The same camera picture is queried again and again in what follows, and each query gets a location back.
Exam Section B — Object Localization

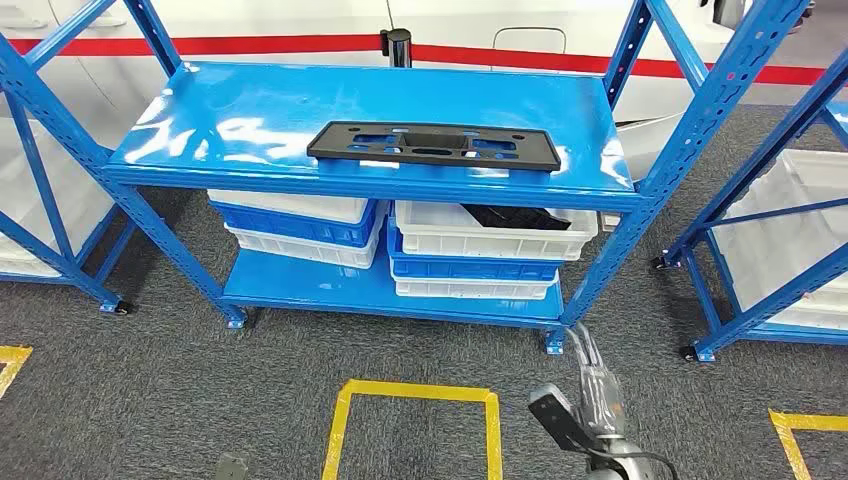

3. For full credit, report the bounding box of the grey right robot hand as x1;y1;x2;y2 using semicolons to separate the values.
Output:
566;321;628;441

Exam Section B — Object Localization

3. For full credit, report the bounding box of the black plastic plate bracket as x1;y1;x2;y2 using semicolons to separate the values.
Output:
306;121;563;174

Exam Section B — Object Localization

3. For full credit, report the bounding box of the blue metal shelf rack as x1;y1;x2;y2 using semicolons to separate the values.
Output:
652;46;848;364
0;86;135;317
0;0;813;356

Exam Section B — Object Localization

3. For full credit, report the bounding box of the black part in crate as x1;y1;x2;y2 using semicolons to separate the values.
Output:
461;203;572;232

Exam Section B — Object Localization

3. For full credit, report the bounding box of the yellow floor tape square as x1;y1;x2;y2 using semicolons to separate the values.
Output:
769;410;848;480
321;379;503;480
0;345;33;399

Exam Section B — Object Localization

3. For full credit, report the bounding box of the white plastic crate stack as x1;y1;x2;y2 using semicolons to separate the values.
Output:
0;119;117;280
715;148;848;331

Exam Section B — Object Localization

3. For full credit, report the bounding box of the white car with red stripe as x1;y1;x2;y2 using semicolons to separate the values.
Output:
0;0;848;181

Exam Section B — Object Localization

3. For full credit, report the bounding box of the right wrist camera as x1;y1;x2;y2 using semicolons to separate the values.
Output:
527;383;592;453

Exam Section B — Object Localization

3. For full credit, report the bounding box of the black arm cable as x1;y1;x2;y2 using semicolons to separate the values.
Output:
632;451;680;480

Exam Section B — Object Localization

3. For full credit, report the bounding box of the black stanchion post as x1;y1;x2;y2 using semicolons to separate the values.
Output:
380;28;413;69

